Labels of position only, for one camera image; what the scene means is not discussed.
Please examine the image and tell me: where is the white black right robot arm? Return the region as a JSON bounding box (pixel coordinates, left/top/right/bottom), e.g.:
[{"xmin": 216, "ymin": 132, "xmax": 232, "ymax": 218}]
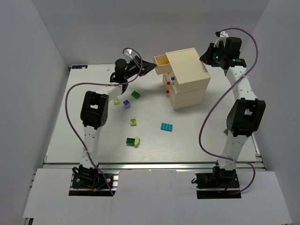
[{"xmin": 200, "ymin": 36, "xmax": 266, "ymax": 172}]

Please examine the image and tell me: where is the dark green lego front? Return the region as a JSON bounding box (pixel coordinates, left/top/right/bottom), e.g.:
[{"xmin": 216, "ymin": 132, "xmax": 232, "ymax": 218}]
[{"xmin": 126, "ymin": 138, "xmax": 135, "ymax": 146}]

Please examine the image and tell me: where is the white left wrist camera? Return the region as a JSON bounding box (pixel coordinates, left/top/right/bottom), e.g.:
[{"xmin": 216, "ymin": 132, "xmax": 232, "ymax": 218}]
[{"xmin": 122, "ymin": 48, "xmax": 133, "ymax": 60}]

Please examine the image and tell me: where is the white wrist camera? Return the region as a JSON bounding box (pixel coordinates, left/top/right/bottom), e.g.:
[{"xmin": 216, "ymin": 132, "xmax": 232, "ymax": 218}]
[
  {"xmin": 214, "ymin": 31, "xmax": 229, "ymax": 47},
  {"xmin": 122, "ymin": 48, "xmax": 133, "ymax": 60}
]

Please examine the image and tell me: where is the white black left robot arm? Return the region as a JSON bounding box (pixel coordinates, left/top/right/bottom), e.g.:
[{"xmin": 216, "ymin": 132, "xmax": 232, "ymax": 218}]
[{"xmin": 80, "ymin": 56, "xmax": 156, "ymax": 168}]

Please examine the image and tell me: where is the cream drawer yellow knob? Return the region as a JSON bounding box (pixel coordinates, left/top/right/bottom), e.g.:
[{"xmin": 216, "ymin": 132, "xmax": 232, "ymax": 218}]
[{"xmin": 154, "ymin": 54, "xmax": 172, "ymax": 75}]

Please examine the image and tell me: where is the cream plastic drawer cabinet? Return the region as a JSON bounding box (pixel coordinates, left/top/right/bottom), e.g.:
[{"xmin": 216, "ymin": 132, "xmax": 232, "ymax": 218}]
[{"xmin": 165, "ymin": 48, "xmax": 211, "ymax": 110}]

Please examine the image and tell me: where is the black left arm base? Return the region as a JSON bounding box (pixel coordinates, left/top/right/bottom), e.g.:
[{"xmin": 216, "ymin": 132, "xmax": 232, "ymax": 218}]
[{"xmin": 68, "ymin": 165, "xmax": 118, "ymax": 197}]

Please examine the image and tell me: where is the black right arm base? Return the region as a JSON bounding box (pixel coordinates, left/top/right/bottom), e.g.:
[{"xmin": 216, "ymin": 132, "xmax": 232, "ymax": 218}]
[{"xmin": 191, "ymin": 165, "xmax": 241, "ymax": 199}]

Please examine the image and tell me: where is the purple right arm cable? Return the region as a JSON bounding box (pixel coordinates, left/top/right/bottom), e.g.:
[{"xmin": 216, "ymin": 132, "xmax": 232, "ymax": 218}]
[{"xmin": 198, "ymin": 28, "xmax": 260, "ymax": 194}]

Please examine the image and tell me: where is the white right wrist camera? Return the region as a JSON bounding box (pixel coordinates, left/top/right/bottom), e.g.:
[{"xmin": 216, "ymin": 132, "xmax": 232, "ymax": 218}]
[{"xmin": 214, "ymin": 31, "xmax": 229, "ymax": 47}]

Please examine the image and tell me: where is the lime green small lego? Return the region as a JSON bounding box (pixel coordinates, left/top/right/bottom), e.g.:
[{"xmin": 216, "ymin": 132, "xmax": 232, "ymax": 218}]
[{"xmin": 113, "ymin": 97, "xmax": 120, "ymax": 105}]

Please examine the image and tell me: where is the black table label left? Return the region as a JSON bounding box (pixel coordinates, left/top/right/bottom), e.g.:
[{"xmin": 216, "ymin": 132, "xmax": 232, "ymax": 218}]
[{"xmin": 71, "ymin": 65, "xmax": 88, "ymax": 69}]

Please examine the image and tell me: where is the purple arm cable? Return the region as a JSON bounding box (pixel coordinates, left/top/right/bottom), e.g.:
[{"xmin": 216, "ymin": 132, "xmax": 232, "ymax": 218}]
[
  {"xmin": 198, "ymin": 28, "xmax": 260, "ymax": 194},
  {"xmin": 65, "ymin": 48, "xmax": 143, "ymax": 196}
]

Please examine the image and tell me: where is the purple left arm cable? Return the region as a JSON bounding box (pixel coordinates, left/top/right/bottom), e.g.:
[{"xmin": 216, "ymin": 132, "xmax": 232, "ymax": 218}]
[{"xmin": 65, "ymin": 48, "xmax": 143, "ymax": 196}]

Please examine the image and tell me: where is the lime green lego centre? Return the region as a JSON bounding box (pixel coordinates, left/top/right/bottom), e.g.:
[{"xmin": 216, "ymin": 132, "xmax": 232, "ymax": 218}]
[{"xmin": 130, "ymin": 118, "xmax": 137, "ymax": 126}]

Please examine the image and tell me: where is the dark green sloped lego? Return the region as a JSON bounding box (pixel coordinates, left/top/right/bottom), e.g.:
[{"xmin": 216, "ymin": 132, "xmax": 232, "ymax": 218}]
[{"xmin": 131, "ymin": 91, "xmax": 141, "ymax": 99}]

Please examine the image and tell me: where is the lime green lego front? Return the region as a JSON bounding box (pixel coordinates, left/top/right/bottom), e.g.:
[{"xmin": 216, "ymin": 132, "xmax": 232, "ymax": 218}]
[{"xmin": 134, "ymin": 136, "xmax": 140, "ymax": 148}]

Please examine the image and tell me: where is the cyan lego brick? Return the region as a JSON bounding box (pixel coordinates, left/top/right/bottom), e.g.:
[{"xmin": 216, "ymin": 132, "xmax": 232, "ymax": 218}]
[{"xmin": 160, "ymin": 123, "xmax": 173, "ymax": 132}]

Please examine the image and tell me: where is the purple square lego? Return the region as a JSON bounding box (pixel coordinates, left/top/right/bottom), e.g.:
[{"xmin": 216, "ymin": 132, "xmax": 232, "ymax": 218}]
[{"xmin": 123, "ymin": 100, "xmax": 131, "ymax": 109}]

